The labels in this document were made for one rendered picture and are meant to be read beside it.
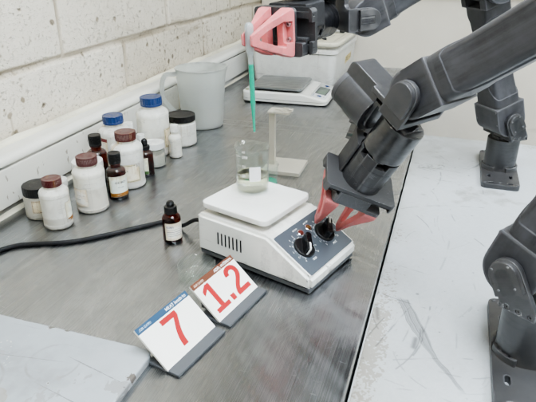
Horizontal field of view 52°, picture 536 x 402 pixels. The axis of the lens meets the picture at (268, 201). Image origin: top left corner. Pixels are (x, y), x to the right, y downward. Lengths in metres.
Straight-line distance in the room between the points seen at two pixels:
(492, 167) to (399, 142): 0.54
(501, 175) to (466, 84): 0.60
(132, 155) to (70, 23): 0.32
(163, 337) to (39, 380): 0.14
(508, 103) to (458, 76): 0.54
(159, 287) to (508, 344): 0.44
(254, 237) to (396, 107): 0.27
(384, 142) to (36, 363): 0.47
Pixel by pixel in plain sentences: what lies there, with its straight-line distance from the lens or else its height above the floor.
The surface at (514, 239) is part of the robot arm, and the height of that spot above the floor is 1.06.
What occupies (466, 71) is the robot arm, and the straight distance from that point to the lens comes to 0.61.
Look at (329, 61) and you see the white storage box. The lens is 1.84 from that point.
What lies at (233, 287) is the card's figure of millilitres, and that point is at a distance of 0.74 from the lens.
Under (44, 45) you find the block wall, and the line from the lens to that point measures 1.16.
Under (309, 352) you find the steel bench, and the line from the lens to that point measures 0.66.
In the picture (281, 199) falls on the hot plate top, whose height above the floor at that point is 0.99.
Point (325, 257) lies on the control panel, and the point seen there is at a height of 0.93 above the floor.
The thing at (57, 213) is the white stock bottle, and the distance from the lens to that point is 0.96.
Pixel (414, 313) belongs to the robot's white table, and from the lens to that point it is 0.75.
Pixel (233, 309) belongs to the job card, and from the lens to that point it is 0.72.
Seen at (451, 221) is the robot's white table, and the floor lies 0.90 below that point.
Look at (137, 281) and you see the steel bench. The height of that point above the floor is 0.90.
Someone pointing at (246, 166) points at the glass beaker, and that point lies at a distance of 0.81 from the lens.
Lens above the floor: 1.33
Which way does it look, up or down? 25 degrees down
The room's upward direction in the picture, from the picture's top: straight up
